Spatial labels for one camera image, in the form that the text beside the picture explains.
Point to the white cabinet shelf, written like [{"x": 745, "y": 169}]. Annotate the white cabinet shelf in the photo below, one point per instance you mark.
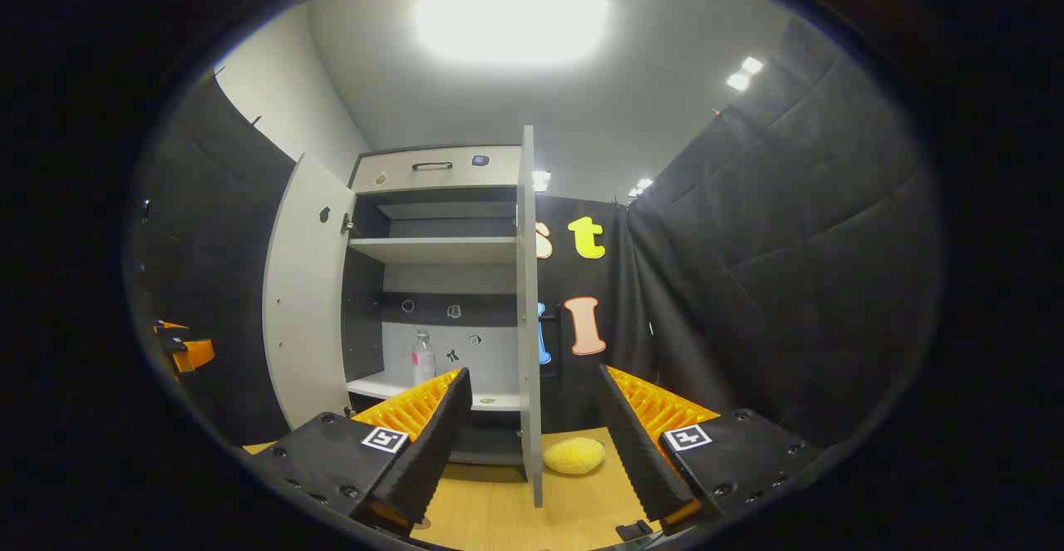
[
  {"x": 382, "y": 386},
  {"x": 440, "y": 250}
]

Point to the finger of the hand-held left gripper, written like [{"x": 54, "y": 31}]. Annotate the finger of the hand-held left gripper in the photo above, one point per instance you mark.
[
  {"x": 170, "y": 327},
  {"x": 195, "y": 355}
]

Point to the clear plastic bottle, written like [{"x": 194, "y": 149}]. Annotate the clear plastic bottle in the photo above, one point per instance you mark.
[{"x": 424, "y": 364}]

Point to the grey cabinet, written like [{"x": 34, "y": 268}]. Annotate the grey cabinet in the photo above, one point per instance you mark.
[{"x": 449, "y": 281}]

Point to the black backdrop cloth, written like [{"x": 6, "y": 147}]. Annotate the black backdrop cloth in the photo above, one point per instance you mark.
[{"x": 790, "y": 243}]

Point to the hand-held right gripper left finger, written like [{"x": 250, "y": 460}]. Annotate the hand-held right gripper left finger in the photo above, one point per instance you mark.
[{"x": 432, "y": 443}]

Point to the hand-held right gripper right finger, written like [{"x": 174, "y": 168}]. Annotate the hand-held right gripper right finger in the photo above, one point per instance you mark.
[{"x": 636, "y": 443}]

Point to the large ceiling light panel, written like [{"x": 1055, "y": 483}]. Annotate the large ceiling light panel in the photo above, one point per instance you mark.
[{"x": 511, "y": 17}]

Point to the grey cabinet door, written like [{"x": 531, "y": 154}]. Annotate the grey cabinet door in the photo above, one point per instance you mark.
[
  {"x": 529, "y": 285},
  {"x": 303, "y": 302}
]

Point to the yellow plush toy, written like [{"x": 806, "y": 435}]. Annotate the yellow plush toy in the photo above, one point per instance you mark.
[{"x": 573, "y": 456}]

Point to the small ceiling light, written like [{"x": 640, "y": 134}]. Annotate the small ceiling light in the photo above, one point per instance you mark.
[
  {"x": 738, "y": 81},
  {"x": 640, "y": 188},
  {"x": 540, "y": 179}
]

